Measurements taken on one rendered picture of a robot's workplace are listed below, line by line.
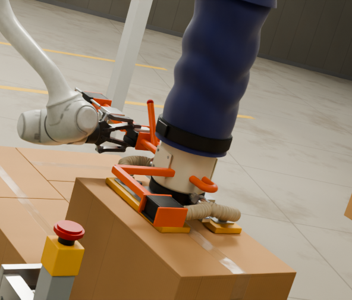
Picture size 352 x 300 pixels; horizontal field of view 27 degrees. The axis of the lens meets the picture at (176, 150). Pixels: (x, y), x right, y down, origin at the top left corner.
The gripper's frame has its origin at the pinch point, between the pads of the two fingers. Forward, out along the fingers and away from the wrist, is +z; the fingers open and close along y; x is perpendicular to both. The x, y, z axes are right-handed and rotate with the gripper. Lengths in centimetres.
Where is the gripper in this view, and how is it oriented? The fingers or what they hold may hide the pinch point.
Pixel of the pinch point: (138, 136)
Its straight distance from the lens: 241.2
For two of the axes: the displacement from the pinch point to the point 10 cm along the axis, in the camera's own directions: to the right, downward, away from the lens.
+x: 5.3, 3.7, -7.6
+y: -2.7, 9.3, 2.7
